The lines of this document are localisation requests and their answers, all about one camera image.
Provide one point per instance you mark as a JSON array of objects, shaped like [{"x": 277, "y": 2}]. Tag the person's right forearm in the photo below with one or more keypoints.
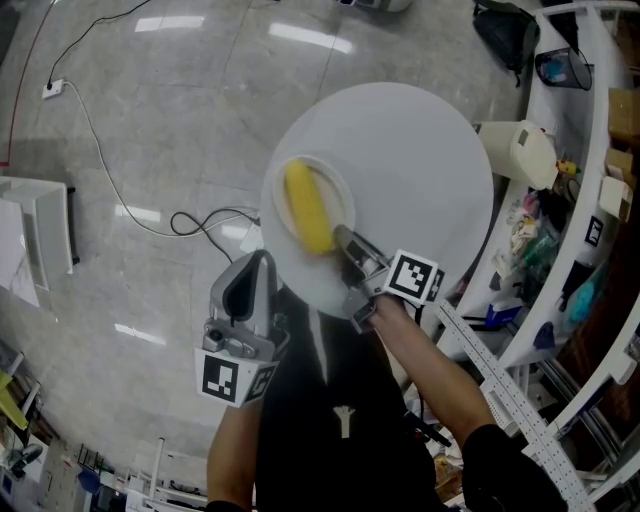
[{"x": 430, "y": 370}]

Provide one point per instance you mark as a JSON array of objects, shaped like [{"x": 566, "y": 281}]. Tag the white perforated rail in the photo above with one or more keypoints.
[{"x": 505, "y": 380}]

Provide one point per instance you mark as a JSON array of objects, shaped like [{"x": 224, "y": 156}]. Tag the white power strip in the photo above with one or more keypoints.
[{"x": 53, "y": 89}]

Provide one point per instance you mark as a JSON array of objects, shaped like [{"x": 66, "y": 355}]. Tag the white curved shelf unit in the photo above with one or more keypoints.
[{"x": 575, "y": 125}]

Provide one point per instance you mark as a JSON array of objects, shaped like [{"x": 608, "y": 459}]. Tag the blue box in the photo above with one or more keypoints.
[{"x": 502, "y": 314}]

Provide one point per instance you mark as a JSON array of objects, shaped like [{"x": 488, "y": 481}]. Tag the person's black clothing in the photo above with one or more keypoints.
[{"x": 350, "y": 450}]

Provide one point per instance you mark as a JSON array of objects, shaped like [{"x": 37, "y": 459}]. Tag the round white table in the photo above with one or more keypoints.
[{"x": 400, "y": 165}]

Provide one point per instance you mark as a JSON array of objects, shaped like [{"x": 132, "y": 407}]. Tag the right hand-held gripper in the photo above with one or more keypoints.
[{"x": 410, "y": 275}]

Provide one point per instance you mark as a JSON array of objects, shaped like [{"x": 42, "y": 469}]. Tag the black backpack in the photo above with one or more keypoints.
[{"x": 505, "y": 30}]

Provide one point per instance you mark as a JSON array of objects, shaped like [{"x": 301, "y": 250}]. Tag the brown cardboard box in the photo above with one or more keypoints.
[{"x": 624, "y": 112}]

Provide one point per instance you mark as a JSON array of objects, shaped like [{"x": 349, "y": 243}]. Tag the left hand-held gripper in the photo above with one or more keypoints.
[{"x": 235, "y": 360}]

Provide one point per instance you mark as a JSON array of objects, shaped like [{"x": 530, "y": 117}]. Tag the black mesh bin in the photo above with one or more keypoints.
[{"x": 565, "y": 67}]

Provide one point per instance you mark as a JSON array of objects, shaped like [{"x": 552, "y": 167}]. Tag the yellow corn cob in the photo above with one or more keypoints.
[{"x": 306, "y": 200}]

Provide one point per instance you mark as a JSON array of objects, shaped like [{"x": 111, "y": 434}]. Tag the white plate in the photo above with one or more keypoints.
[{"x": 336, "y": 186}]

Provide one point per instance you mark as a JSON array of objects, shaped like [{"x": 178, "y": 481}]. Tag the person's left forearm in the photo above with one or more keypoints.
[{"x": 235, "y": 450}]

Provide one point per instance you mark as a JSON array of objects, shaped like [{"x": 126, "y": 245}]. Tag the white cabinet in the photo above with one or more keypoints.
[{"x": 35, "y": 230}]

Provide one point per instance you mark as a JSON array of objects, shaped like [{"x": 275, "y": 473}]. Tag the yellow toy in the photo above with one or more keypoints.
[{"x": 567, "y": 167}]

